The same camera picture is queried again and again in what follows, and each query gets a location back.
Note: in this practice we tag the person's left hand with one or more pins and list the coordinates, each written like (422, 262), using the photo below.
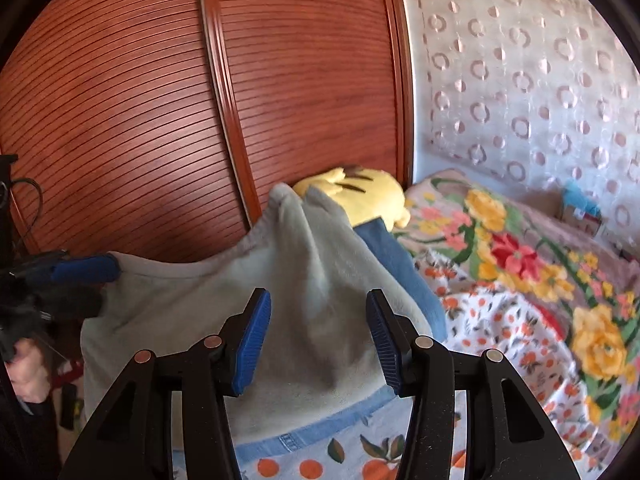
(32, 372)

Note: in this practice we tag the floral fleece blanket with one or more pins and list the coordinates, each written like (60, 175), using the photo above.
(525, 260)

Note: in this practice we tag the cardboard box with blue bag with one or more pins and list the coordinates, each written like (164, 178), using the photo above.
(580, 210)

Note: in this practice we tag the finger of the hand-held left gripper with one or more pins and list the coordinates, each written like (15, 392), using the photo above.
(85, 270)
(70, 302)

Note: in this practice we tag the wooden slatted wardrobe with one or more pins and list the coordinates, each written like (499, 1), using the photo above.
(150, 85)

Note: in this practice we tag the yellow plush toy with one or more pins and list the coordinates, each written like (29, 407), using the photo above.
(370, 195)

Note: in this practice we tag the blue denim jeans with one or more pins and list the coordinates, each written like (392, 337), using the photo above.
(400, 270)

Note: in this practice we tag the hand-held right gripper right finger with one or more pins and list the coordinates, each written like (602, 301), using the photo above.
(382, 345)

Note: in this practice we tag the sheer circle pattern curtain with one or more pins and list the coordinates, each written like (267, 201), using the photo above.
(525, 85)

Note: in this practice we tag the orange print bedsheet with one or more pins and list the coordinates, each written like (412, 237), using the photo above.
(490, 320)

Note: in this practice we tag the grey pants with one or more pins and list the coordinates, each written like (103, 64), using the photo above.
(300, 270)

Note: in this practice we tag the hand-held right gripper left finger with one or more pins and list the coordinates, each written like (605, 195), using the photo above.
(252, 345)

